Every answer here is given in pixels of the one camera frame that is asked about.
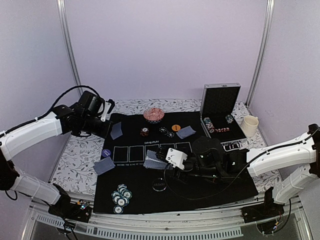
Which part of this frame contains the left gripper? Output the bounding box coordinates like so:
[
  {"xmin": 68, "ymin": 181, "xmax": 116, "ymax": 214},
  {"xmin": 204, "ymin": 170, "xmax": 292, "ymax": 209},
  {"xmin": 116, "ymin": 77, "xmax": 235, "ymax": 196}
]
[{"xmin": 81, "ymin": 115, "xmax": 115, "ymax": 139}]

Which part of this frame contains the dealt blue card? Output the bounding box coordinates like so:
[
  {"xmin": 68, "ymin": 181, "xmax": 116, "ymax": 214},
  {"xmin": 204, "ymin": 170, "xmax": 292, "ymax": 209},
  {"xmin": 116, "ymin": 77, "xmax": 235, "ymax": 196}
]
[
  {"xmin": 93, "ymin": 157, "xmax": 115, "ymax": 176},
  {"xmin": 176, "ymin": 125, "xmax": 196, "ymax": 139},
  {"xmin": 110, "ymin": 122, "xmax": 123, "ymax": 140}
]

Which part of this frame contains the purple small blind button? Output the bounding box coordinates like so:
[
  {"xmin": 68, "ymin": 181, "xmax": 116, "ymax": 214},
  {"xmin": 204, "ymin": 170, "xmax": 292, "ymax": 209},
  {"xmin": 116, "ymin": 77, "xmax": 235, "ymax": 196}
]
[{"xmin": 101, "ymin": 149, "xmax": 112, "ymax": 158}]

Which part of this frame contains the clear dealer button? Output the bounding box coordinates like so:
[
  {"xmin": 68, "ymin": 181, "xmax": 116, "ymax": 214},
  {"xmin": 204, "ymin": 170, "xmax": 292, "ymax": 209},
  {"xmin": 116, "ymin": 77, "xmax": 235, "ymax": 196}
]
[{"xmin": 151, "ymin": 177, "xmax": 167, "ymax": 192}]

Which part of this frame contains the blue playing card deck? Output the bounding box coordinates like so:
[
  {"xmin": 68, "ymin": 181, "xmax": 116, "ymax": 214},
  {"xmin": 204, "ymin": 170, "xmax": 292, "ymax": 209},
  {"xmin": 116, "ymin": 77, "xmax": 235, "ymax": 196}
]
[{"xmin": 143, "ymin": 150, "xmax": 169, "ymax": 170}]

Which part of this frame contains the black poker chip stack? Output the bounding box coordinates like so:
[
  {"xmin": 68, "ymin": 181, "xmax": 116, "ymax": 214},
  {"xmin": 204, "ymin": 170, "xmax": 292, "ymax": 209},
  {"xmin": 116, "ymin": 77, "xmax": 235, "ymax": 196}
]
[{"xmin": 167, "ymin": 132, "xmax": 175, "ymax": 138}]

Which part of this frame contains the orange big blind button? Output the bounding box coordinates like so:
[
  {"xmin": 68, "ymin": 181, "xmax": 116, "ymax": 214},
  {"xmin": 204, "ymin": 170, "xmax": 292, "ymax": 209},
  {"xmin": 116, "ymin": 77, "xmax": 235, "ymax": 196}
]
[{"xmin": 171, "ymin": 124, "xmax": 181, "ymax": 132}]

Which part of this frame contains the red poker chip stack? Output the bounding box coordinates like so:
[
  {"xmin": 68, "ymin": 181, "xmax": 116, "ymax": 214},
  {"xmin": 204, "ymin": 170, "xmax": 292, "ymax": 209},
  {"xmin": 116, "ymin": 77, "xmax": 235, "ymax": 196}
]
[{"xmin": 140, "ymin": 127, "xmax": 149, "ymax": 137}]

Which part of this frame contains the black 100 poker chip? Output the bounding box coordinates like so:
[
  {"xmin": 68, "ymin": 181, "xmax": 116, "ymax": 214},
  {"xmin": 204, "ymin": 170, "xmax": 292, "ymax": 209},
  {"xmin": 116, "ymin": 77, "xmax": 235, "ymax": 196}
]
[{"xmin": 159, "ymin": 127, "xmax": 168, "ymax": 134}]

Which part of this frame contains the blue green chip stack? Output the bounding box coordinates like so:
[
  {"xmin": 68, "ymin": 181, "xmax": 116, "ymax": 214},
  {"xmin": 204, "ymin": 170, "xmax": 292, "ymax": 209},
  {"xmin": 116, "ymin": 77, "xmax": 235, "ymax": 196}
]
[{"xmin": 111, "ymin": 183, "xmax": 133, "ymax": 207}]

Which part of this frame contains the blue white poker chip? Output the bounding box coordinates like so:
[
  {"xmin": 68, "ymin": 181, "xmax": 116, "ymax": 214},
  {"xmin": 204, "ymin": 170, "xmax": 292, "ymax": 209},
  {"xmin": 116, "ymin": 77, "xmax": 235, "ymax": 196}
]
[{"xmin": 113, "ymin": 205, "xmax": 124, "ymax": 215}]

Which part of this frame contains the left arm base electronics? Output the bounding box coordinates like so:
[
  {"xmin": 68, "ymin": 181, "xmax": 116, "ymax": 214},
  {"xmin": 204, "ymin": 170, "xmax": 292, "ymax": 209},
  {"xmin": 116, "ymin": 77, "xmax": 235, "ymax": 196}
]
[{"xmin": 48, "ymin": 183, "xmax": 92, "ymax": 223}]

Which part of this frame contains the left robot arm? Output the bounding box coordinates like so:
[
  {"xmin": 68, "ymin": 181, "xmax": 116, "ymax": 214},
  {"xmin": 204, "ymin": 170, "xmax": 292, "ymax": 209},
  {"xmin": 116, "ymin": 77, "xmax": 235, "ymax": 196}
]
[{"xmin": 0, "ymin": 91, "xmax": 115, "ymax": 217}]

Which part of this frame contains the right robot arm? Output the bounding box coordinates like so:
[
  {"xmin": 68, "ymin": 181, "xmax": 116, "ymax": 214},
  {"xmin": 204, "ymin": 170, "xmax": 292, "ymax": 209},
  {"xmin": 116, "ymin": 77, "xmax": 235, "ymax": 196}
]
[{"xmin": 166, "ymin": 124, "xmax": 320, "ymax": 218}]

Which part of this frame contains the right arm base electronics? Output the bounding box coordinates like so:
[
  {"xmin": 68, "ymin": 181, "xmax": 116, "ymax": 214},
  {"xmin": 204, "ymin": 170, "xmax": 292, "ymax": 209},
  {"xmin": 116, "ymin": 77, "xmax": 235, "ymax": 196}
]
[{"xmin": 241, "ymin": 200, "xmax": 285, "ymax": 236}]

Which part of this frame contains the left poker chip row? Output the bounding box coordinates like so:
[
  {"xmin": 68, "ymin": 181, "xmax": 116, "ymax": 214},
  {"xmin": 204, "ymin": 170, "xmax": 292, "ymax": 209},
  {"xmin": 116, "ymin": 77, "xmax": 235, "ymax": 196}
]
[{"xmin": 203, "ymin": 117, "xmax": 216, "ymax": 134}]

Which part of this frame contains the poker chip row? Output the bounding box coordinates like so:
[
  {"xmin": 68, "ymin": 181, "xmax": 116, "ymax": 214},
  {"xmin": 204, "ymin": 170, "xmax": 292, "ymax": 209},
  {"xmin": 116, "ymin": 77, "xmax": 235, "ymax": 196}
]
[
  {"xmin": 225, "ymin": 114, "xmax": 234, "ymax": 124},
  {"xmin": 203, "ymin": 117, "xmax": 216, "ymax": 134}
]

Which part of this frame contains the patterned small bowl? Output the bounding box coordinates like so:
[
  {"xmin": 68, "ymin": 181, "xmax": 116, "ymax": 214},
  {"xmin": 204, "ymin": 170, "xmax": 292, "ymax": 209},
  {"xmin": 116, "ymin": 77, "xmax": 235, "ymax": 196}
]
[{"xmin": 143, "ymin": 107, "xmax": 165, "ymax": 124}]

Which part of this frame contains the black poker mat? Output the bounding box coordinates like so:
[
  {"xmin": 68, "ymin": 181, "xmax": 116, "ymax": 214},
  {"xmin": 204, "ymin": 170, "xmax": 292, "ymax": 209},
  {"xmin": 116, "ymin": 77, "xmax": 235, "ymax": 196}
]
[{"xmin": 93, "ymin": 112, "xmax": 258, "ymax": 214}]

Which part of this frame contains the right poker chip row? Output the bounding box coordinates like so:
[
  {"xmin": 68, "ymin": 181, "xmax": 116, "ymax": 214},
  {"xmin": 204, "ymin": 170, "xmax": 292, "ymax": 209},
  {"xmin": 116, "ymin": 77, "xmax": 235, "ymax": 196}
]
[{"xmin": 225, "ymin": 114, "xmax": 234, "ymax": 124}]

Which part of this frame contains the cream ceramic mug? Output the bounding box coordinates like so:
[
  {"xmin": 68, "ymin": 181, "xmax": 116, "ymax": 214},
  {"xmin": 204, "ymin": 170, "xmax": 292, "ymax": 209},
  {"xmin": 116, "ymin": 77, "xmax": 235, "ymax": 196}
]
[{"xmin": 240, "ymin": 115, "xmax": 259, "ymax": 138}]

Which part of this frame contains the aluminium poker chip case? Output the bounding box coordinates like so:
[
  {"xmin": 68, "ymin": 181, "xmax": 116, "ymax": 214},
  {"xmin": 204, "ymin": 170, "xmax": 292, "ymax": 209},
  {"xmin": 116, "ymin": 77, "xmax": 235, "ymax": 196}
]
[{"xmin": 199, "ymin": 82, "xmax": 246, "ymax": 152}]

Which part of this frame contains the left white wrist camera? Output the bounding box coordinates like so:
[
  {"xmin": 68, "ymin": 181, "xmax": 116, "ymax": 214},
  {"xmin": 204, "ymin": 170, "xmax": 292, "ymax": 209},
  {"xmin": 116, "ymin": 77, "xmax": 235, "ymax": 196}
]
[{"xmin": 100, "ymin": 99, "xmax": 115, "ymax": 122}]

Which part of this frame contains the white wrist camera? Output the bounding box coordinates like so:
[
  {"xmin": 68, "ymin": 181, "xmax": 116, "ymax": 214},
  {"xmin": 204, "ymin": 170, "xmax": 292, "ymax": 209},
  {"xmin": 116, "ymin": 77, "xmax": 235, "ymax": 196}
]
[
  {"xmin": 100, "ymin": 99, "xmax": 115, "ymax": 122},
  {"xmin": 165, "ymin": 148, "xmax": 188, "ymax": 170}
]

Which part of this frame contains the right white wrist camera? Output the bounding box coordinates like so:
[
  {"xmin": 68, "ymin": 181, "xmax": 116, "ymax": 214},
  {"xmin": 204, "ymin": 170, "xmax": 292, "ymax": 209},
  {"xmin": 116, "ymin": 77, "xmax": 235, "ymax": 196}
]
[{"xmin": 165, "ymin": 148, "xmax": 188, "ymax": 170}]

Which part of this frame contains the left black cable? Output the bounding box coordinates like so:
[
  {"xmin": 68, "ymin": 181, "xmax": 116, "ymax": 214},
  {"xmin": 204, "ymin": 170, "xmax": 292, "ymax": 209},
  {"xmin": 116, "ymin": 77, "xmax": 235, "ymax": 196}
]
[{"xmin": 0, "ymin": 85, "xmax": 101, "ymax": 141}]

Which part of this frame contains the front aluminium rail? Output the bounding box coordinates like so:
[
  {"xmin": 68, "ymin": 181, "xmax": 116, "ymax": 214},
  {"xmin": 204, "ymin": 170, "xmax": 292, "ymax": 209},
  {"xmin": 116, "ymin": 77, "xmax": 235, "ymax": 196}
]
[{"xmin": 21, "ymin": 194, "xmax": 315, "ymax": 240}]

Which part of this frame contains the right aluminium frame post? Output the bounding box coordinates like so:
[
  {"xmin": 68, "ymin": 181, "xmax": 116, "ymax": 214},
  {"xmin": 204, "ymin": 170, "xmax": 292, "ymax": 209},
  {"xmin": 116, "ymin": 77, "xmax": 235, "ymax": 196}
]
[{"xmin": 245, "ymin": 0, "xmax": 275, "ymax": 109}]

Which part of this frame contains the aluminium frame post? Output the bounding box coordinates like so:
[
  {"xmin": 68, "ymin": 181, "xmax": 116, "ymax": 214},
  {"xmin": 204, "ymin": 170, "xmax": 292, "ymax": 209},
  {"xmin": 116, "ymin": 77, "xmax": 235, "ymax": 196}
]
[
  {"xmin": 245, "ymin": 0, "xmax": 275, "ymax": 109},
  {"xmin": 56, "ymin": 0, "xmax": 82, "ymax": 86}
]

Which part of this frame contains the left aluminium frame post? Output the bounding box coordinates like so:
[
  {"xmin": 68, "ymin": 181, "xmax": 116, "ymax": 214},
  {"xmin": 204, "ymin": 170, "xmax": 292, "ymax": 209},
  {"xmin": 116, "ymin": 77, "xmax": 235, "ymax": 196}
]
[{"xmin": 56, "ymin": 0, "xmax": 82, "ymax": 86}]

